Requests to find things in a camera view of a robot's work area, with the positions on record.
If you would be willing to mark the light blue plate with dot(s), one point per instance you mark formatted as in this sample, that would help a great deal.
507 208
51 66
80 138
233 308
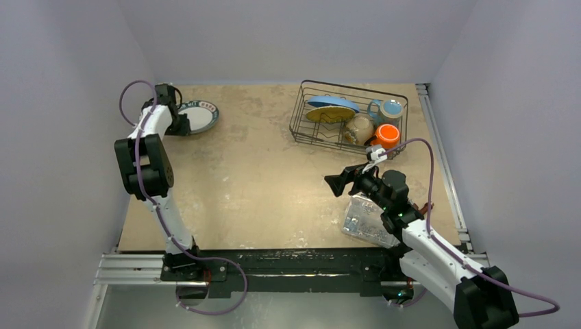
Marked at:
326 100

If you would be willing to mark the yellow green-rimmed plate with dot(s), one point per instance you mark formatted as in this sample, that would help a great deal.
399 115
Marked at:
330 114

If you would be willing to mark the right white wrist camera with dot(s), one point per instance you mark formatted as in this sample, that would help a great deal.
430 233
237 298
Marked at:
375 155

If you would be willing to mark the black base frame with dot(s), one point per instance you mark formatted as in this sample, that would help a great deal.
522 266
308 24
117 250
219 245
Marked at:
367 271

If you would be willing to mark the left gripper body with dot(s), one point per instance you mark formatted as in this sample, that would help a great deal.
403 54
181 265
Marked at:
180 127

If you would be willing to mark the black wire dish rack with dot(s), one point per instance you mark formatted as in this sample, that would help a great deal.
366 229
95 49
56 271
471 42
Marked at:
330 135

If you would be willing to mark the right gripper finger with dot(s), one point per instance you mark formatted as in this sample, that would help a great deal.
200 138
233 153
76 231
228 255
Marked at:
337 183
353 171

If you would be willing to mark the blue butterfly mug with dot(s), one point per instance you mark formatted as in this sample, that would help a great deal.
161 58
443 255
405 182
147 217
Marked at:
385 112

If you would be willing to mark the clear plastic screw box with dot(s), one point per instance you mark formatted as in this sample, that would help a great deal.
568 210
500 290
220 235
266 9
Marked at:
363 222

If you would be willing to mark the aluminium rail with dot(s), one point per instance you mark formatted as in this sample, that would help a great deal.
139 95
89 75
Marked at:
448 181

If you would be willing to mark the orange cup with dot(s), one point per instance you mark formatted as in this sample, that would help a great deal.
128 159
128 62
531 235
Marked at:
386 135

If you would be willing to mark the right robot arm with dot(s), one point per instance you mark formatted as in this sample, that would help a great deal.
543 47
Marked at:
474 294

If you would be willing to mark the beige floral bowl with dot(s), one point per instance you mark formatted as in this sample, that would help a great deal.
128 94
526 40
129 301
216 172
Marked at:
358 130

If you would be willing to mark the white plate dark-green rim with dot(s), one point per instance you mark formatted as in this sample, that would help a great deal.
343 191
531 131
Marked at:
201 115

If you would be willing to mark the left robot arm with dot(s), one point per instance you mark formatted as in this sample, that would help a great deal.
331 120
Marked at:
147 174

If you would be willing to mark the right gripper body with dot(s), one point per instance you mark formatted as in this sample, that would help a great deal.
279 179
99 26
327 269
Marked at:
355 179

